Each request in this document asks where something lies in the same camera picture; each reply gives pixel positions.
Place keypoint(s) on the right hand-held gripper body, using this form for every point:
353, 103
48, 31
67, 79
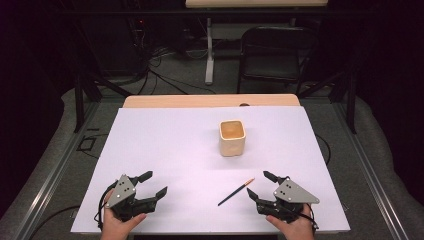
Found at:
293, 195

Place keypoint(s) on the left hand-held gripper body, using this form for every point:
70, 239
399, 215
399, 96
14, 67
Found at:
120, 193

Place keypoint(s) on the dark blue pencil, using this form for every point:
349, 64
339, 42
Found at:
235, 192

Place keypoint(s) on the cream square ceramic cup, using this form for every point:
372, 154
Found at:
232, 146

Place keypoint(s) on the person's right hand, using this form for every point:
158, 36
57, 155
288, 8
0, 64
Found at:
298, 231

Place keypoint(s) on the person's left hand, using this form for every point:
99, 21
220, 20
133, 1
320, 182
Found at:
115, 230

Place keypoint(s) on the white paper sheet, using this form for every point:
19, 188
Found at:
173, 150

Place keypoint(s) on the light wooden table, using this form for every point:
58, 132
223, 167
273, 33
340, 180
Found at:
186, 100

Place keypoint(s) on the black folding chair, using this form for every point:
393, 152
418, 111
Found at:
273, 66

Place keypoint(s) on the white metal table leg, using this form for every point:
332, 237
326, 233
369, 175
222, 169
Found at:
209, 56

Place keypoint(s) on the beige background table top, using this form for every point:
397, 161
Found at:
256, 3

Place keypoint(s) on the grey metal floor rail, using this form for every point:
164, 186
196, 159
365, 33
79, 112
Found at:
50, 180
370, 173

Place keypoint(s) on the black metal frame stand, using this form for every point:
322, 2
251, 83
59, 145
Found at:
350, 106
78, 106

